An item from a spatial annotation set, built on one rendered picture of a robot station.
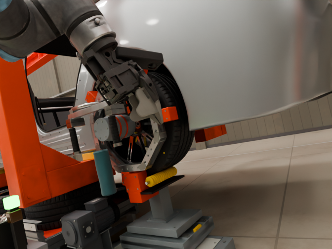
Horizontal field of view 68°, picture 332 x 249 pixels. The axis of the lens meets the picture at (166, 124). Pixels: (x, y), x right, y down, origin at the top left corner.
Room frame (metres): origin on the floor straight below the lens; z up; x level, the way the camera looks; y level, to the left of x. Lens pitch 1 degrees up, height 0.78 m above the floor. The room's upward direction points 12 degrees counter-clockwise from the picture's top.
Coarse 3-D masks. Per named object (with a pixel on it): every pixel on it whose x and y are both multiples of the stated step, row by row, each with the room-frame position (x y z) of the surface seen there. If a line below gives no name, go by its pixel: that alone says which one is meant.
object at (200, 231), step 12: (204, 216) 1.63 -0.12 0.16; (192, 228) 1.53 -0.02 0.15; (204, 228) 1.50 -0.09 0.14; (120, 240) 1.60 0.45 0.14; (132, 240) 1.53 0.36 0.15; (144, 240) 1.47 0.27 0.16; (156, 240) 1.42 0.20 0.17; (168, 240) 1.43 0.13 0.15; (180, 240) 1.38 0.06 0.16; (192, 240) 1.38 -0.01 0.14
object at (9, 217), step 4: (8, 212) 0.87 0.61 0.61; (12, 212) 0.87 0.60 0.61; (16, 212) 0.88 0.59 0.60; (20, 212) 0.89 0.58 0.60; (8, 216) 0.87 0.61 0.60; (12, 216) 0.87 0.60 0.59; (16, 216) 0.88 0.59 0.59; (20, 216) 0.89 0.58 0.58; (8, 220) 0.88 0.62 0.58; (12, 220) 0.87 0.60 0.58; (16, 220) 0.88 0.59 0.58
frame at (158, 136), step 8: (96, 96) 1.53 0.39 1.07; (96, 112) 1.56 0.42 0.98; (152, 120) 1.29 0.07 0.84; (152, 128) 1.30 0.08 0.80; (160, 128) 1.29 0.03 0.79; (160, 136) 1.28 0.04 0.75; (96, 144) 1.59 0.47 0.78; (104, 144) 1.61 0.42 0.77; (152, 144) 1.32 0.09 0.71; (160, 144) 1.34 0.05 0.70; (112, 152) 1.59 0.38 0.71; (152, 152) 1.32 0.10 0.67; (112, 160) 1.52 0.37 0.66; (120, 160) 1.55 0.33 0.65; (144, 160) 1.36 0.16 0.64; (152, 160) 1.39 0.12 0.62; (120, 168) 1.48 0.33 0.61; (128, 168) 1.45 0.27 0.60; (136, 168) 1.41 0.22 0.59; (144, 168) 1.37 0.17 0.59
